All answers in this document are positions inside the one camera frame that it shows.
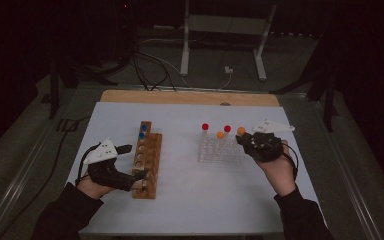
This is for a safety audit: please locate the grey metal stand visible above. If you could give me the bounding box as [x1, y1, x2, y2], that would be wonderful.
[179, 0, 278, 82]

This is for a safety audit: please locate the metal frame rail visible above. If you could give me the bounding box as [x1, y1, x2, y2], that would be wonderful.
[308, 98, 383, 240]
[0, 84, 81, 240]

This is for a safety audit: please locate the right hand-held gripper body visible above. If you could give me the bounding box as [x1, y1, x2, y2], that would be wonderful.
[242, 118, 296, 164]

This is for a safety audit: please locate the person's right hand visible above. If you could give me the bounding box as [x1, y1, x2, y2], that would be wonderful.
[255, 139, 298, 198]

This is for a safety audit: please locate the white plug with cable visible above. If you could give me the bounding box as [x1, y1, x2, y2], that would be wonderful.
[179, 65, 235, 91]

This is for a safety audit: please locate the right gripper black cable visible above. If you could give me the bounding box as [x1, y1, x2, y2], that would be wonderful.
[280, 141, 300, 183]

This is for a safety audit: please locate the long black floor cable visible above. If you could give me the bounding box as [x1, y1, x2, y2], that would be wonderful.
[0, 114, 93, 240]

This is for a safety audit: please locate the white table mat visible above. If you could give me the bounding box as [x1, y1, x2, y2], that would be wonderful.
[65, 101, 328, 236]

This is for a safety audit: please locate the bundle of black cables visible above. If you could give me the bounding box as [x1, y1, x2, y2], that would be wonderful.
[130, 41, 178, 92]

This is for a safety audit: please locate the black floor stand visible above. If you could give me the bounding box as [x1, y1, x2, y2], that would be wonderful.
[269, 64, 340, 133]
[47, 54, 118, 120]

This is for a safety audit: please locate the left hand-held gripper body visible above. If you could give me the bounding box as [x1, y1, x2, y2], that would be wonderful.
[82, 137, 137, 193]

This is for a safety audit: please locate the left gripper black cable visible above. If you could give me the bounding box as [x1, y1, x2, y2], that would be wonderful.
[74, 142, 102, 188]

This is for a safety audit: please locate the red-capped test tube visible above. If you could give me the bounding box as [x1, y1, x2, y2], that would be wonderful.
[201, 122, 210, 145]
[223, 124, 232, 148]

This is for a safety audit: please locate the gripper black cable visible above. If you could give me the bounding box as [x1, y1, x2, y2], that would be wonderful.
[74, 142, 102, 188]
[280, 141, 300, 183]

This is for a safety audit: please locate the person's left hand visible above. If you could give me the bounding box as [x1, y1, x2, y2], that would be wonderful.
[75, 174, 115, 201]

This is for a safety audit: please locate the wooden test tube rack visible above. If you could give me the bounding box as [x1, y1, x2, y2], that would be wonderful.
[128, 120, 164, 200]

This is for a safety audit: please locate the clear acrylic test tube rack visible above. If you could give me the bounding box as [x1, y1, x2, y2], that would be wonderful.
[197, 133, 248, 164]

